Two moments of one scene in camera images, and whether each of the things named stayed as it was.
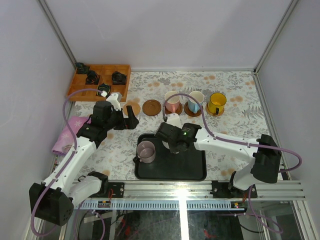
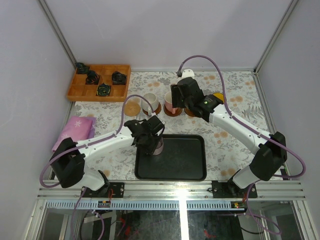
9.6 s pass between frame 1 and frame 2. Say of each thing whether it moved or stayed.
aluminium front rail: stayed
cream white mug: moved
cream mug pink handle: stayed
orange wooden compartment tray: stayed
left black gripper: moved
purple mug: moved
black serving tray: stayed
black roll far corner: stayed
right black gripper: moved
